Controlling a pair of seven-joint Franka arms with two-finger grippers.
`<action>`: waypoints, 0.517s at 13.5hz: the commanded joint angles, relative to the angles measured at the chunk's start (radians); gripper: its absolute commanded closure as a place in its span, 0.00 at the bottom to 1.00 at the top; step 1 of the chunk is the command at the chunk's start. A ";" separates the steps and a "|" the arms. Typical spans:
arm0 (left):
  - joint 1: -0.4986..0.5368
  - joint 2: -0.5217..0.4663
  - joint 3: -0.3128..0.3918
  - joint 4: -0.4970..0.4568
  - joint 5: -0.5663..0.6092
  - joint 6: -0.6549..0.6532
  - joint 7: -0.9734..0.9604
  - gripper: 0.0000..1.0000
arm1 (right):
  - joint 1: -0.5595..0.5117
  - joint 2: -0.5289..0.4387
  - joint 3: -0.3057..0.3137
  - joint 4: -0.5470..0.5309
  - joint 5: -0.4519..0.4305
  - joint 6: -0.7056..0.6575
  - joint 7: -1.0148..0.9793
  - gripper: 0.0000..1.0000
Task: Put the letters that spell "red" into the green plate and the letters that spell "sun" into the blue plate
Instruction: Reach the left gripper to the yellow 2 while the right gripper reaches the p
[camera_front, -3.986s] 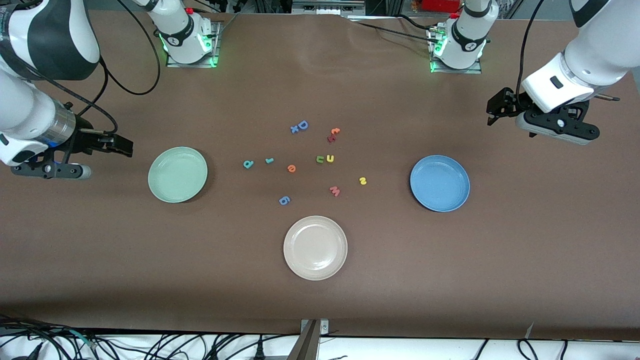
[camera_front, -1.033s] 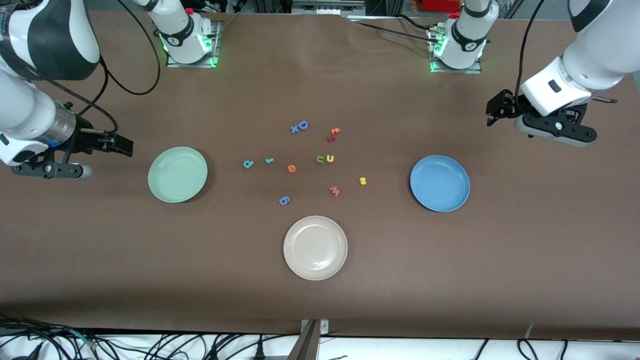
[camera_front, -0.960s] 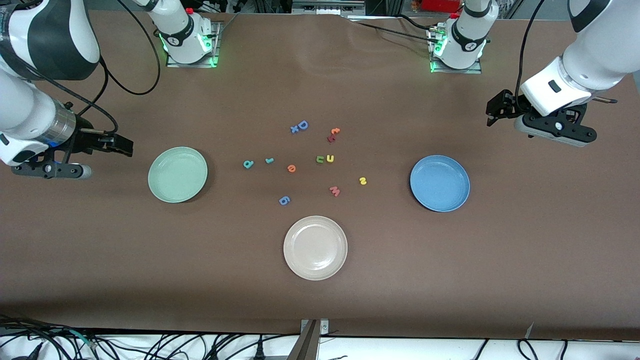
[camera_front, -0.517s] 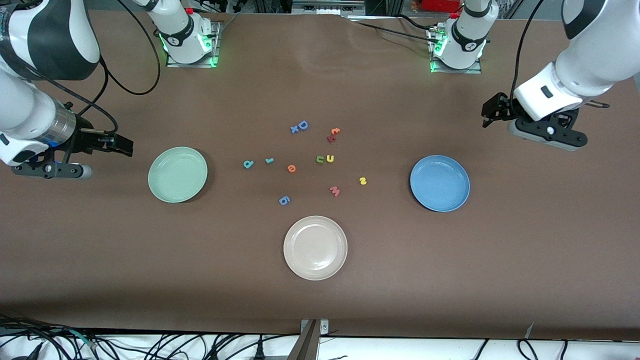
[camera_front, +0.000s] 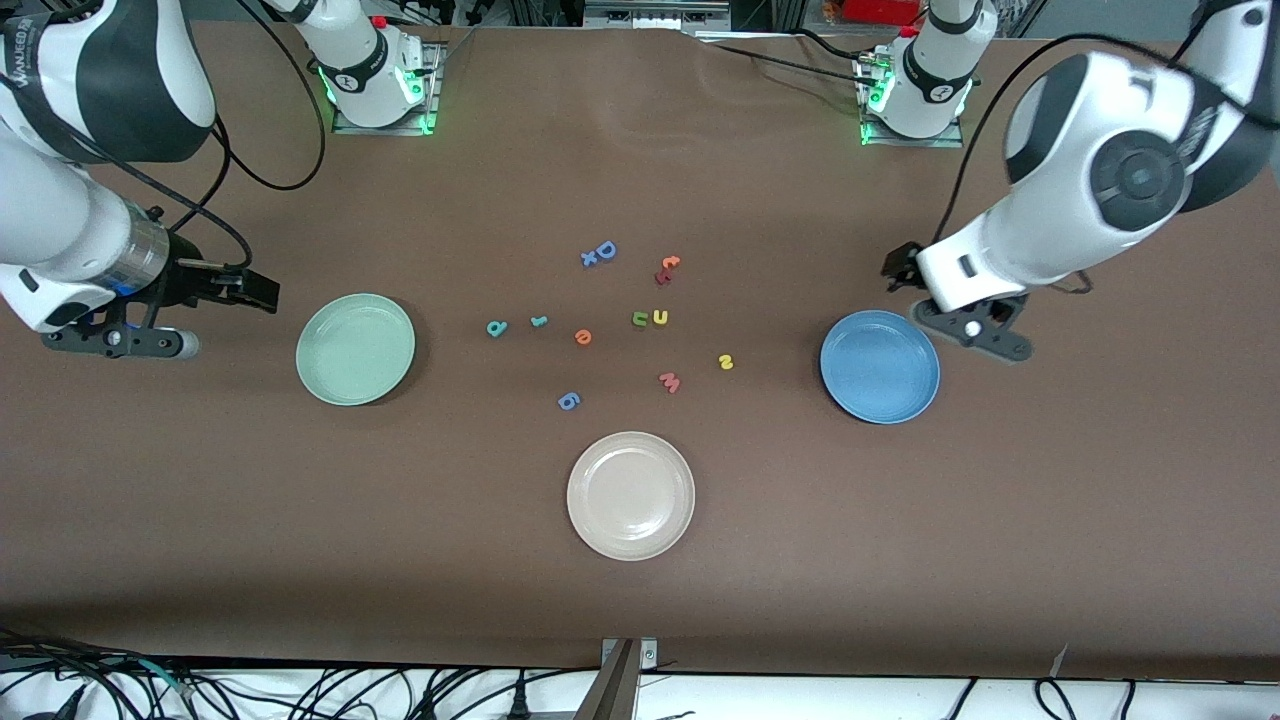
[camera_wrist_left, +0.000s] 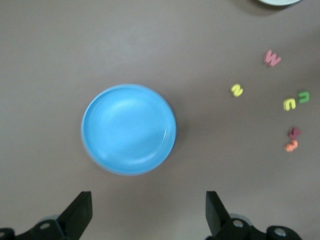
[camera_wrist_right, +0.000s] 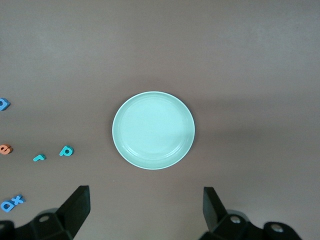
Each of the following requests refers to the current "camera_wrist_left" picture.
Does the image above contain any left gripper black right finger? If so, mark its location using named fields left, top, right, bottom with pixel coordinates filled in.
left=205, top=191, right=266, bottom=240

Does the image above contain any blue plate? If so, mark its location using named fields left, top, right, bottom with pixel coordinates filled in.
left=81, top=83, right=178, bottom=177

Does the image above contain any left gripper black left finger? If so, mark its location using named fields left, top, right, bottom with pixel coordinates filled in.
left=14, top=191, right=93, bottom=240

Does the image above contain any pink foam letter w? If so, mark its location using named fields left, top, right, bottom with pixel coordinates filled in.
left=262, top=49, right=283, bottom=68

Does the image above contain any green letter c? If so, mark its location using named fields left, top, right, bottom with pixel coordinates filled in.
left=297, top=91, right=311, bottom=104

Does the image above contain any beige plate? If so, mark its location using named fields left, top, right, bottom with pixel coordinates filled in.
left=258, top=0, right=303, bottom=6

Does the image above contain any orange foam letter t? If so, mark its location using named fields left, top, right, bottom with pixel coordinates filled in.
left=284, top=139, right=299, bottom=153

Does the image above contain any yellow foam letter s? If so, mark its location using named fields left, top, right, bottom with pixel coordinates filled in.
left=230, top=83, right=244, bottom=98

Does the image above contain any dark red foam letter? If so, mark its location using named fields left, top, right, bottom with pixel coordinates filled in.
left=287, top=127, right=302, bottom=140

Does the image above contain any yellow foam letter u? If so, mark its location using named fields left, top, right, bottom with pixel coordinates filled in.
left=283, top=98, right=297, bottom=112

